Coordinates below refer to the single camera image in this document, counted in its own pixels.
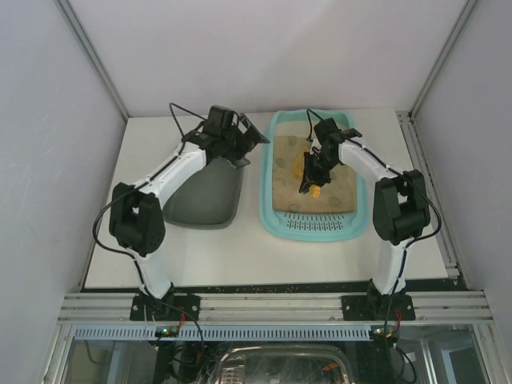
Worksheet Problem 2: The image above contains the orange litter scoop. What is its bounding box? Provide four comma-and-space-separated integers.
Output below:
292, 146, 321, 199

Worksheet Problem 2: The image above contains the teal litter box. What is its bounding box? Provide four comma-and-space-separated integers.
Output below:
259, 110, 369, 242

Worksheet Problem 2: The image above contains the grey plastic bin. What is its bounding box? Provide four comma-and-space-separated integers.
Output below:
162, 158, 244, 230

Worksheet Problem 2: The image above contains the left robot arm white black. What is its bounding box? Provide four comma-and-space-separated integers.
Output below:
109, 106, 270, 299

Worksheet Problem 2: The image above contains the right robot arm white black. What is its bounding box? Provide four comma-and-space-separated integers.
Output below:
298, 118, 433, 298

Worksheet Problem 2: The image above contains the metal basket below table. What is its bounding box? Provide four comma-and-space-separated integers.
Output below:
209, 344, 355, 383

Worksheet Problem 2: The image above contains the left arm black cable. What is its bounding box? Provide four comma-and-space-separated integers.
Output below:
91, 102, 209, 261

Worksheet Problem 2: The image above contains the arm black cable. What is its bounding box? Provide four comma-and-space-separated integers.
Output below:
306, 108, 442, 321
91, 102, 209, 261

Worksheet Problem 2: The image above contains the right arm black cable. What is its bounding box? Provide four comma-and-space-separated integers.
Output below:
306, 108, 442, 321

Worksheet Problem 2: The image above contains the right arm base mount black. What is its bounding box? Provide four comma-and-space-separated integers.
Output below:
341, 291, 416, 321

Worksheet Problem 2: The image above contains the blue slotted cable duct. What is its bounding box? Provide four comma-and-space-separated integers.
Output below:
74, 324, 371, 342

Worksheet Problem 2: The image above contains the aluminium right side rail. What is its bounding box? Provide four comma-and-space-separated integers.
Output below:
396, 111, 460, 279

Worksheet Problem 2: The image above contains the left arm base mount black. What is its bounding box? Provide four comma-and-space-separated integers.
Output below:
130, 291, 201, 322

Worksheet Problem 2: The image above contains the aluminium rail frame front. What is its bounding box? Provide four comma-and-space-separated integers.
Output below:
58, 291, 493, 325

